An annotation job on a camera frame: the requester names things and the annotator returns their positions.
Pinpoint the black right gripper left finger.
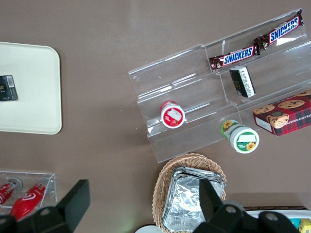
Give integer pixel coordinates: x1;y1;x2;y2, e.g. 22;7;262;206
0;179;91;233

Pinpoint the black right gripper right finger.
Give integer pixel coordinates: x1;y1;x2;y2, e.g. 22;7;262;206
199;179;300;233

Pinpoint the oval tan wicker basket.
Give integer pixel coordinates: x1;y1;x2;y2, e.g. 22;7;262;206
152;152;227;232

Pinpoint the cream plastic tray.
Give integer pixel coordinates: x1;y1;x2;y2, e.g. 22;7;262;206
0;41;63;135

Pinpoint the clear acrylic bottle box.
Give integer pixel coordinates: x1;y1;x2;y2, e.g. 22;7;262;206
0;170;57;212

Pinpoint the stack of foil trays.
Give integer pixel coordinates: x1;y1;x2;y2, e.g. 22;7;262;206
162;166;226;233

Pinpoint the red plastic bottle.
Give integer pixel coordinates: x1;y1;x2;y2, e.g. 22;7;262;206
9;178;51;221
0;178;24;207

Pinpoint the green lid sunflower cup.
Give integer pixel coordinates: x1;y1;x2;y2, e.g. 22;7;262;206
220;119;260;154

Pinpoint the white bin with snacks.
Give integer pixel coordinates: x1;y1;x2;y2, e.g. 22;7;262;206
243;206;311;233

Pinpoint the red lid yogurt cup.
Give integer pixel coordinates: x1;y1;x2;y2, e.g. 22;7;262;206
160;100;188;130

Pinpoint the clear acrylic tiered shelf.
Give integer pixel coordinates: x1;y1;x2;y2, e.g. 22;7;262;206
128;8;311;164

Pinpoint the red tartan cookie box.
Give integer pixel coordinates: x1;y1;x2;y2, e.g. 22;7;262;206
252;89;311;137

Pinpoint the small black and white box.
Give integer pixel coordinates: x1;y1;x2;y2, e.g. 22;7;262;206
229;66;257;99

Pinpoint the flat black box with barcode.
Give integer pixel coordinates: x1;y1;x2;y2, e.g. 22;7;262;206
0;75;18;102

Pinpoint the Snickers chocolate bar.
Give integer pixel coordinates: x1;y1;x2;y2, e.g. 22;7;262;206
253;9;305;50
208;44;261;73

